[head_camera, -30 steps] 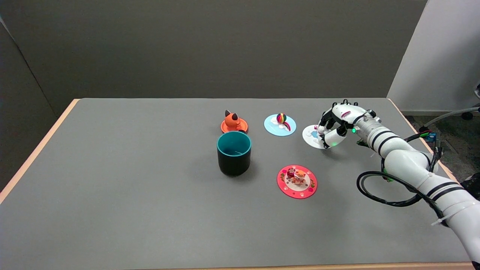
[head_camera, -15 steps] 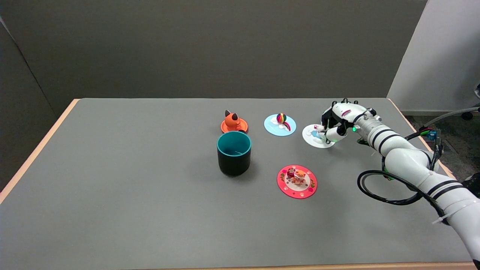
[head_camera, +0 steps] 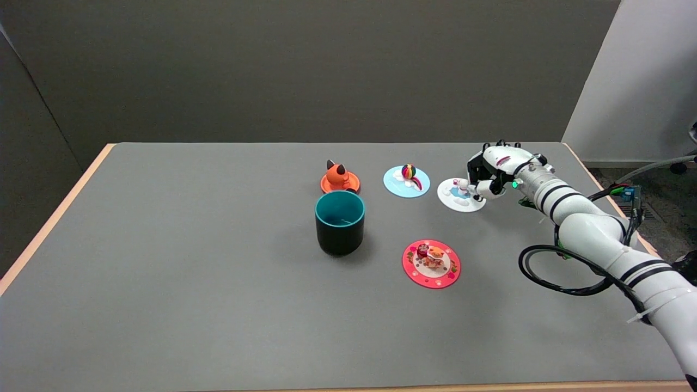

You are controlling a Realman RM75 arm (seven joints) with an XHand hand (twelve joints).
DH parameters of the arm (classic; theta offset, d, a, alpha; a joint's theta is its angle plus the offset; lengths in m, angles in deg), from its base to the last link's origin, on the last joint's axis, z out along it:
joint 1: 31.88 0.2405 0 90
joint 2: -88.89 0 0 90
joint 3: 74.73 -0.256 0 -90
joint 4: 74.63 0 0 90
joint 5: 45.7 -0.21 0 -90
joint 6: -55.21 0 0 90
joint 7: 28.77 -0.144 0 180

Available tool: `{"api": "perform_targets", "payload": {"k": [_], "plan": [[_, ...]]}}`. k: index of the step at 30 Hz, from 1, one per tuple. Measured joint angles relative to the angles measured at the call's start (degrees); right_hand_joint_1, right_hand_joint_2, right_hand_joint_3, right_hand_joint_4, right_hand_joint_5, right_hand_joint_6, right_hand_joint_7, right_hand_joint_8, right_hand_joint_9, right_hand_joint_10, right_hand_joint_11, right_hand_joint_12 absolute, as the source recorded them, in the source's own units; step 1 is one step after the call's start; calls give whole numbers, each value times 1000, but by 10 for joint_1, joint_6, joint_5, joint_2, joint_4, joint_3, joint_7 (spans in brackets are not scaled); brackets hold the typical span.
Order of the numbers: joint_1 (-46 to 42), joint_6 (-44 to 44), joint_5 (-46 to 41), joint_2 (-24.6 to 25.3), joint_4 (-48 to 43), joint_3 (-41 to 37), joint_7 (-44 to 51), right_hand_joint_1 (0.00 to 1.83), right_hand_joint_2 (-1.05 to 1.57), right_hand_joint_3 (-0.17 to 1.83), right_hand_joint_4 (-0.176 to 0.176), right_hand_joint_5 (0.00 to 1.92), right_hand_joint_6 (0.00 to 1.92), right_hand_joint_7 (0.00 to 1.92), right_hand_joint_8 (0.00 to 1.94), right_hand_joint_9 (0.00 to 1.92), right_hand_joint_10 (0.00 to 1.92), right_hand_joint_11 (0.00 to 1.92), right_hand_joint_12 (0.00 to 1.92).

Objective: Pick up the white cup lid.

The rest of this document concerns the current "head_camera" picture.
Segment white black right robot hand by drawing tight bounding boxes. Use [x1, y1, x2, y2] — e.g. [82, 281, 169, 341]
[466, 140, 539, 201]

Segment white cup lid with figurine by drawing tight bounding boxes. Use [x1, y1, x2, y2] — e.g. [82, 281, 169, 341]
[437, 177, 487, 213]

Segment light blue balloon cup lid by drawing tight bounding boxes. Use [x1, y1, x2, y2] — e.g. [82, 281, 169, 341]
[383, 164, 431, 198]

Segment red cup lid with cat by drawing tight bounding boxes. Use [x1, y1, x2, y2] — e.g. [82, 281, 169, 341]
[402, 240, 461, 289]

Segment orange cat cup lid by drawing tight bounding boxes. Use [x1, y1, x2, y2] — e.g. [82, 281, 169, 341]
[320, 160, 361, 195]

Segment dark cup with teal inside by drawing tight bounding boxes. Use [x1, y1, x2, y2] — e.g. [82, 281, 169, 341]
[315, 190, 365, 256]

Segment grey office chair base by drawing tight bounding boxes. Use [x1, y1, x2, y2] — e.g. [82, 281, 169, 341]
[615, 120, 697, 188]

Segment black sneaker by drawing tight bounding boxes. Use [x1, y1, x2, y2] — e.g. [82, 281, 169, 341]
[671, 250, 697, 287]

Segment thick black looped cable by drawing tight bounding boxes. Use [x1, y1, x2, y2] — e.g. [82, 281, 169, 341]
[518, 244, 650, 326]

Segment black cable with coloured connectors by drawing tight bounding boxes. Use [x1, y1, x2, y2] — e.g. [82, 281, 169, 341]
[518, 184, 646, 258]

